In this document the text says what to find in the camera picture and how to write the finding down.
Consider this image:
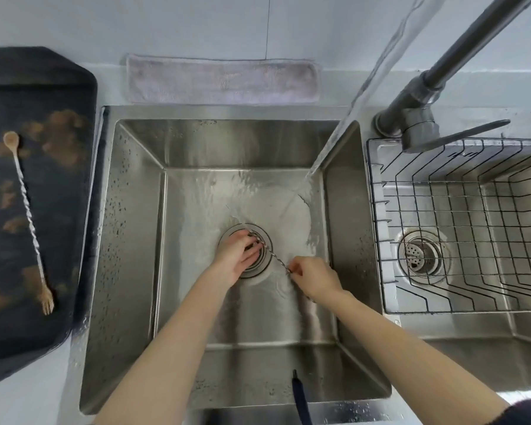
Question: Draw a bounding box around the person's right hand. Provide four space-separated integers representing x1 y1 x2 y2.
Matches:
289 255 346 306

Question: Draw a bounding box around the person's left hand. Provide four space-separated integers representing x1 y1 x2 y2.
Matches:
210 228 266 286

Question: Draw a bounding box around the black wire dish rack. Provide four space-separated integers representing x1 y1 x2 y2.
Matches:
366 136 531 315

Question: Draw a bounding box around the black plastic tray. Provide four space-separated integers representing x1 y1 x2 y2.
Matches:
0 46 99 390

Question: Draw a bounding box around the dark grey gooseneck faucet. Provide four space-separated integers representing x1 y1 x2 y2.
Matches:
373 0 531 154

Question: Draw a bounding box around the person's left forearm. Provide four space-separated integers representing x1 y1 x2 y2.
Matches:
93 267 236 425

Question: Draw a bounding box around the person's right forearm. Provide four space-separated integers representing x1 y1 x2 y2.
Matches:
320 289 512 425

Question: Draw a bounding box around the person's dark right sleeve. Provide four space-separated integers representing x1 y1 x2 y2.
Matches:
486 398 531 425

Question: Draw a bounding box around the round metal drain strainer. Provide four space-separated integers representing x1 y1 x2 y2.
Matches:
397 230 448 279
217 223 275 280

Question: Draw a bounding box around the stainless steel double sink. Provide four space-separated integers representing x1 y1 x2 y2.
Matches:
68 104 531 425

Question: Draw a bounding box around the grey folded cloth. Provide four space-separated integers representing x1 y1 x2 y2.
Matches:
126 53 320 107

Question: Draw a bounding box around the dark blue hanging strap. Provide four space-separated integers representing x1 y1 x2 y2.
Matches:
291 369 313 425

